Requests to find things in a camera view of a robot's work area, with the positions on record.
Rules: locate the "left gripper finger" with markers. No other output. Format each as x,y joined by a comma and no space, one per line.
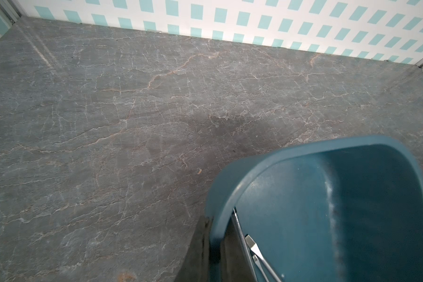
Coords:
195,267

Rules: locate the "teal plastic storage box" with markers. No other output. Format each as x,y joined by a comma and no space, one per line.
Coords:
343,210

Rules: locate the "silver flat screwdriver shaft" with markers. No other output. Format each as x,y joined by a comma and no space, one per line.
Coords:
260,261

